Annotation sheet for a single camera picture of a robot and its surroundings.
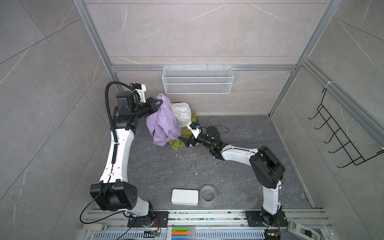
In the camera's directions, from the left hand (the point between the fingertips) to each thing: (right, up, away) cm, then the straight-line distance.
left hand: (162, 98), depth 71 cm
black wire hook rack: (+83, -26, -9) cm, 87 cm away
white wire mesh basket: (+18, +18, +30) cm, 40 cm away
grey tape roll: (+23, -51, +11) cm, 57 cm away
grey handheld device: (+67, -63, -2) cm, 92 cm away
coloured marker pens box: (+10, -64, -1) cm, 65 cm away
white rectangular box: (+11, -50, +5) cm, 52 cm away
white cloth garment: (+7, -4, +31) cm, 32 cm away
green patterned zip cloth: (+15, -7, +41) cm, 44 cm away
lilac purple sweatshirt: (0, -13, +3) cm, 13 cm away
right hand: (+9, -16, +14) cm, 23 cm away
